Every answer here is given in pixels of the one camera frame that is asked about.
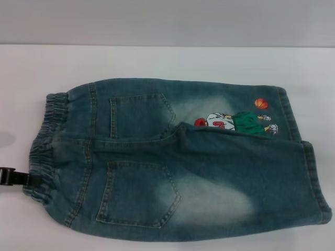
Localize blue denim shorts cartoon print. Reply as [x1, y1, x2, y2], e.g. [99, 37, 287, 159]
[22, 76, 332, 230]

